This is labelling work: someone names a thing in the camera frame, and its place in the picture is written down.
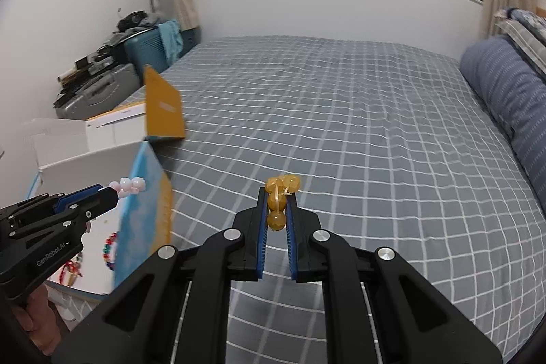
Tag pink bead bracelet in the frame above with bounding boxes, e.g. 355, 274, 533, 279
108, 176, 147, 199

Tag dark clothes pile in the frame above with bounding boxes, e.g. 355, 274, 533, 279
117, 10, 166, 32

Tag grey checked folded quilt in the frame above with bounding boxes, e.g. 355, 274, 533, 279
494, 8, 546, 79

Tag white cardboard storage box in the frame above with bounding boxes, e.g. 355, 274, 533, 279
27, 67, 185, 299

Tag teal cloth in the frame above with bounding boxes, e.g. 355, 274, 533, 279
157, 19, 183, 67

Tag multicolour glass bead bracelet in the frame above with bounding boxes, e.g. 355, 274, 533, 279
102, 232, 119, 272

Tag left hand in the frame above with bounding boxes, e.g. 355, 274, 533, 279
12, 285, 61, 356

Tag grey hard case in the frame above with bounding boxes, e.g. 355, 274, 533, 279
54, 64, 141, 120

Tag red cord gold tube bracelet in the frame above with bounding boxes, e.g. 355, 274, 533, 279
58, 256, 84, 289

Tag teal suitcase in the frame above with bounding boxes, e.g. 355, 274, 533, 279
124, 26, 184, 76

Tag blue striped pillow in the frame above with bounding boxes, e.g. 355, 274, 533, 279
460, 36, 545, 206

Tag yellow amber bead bracelet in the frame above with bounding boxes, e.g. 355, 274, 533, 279
263, 174, 303, 233

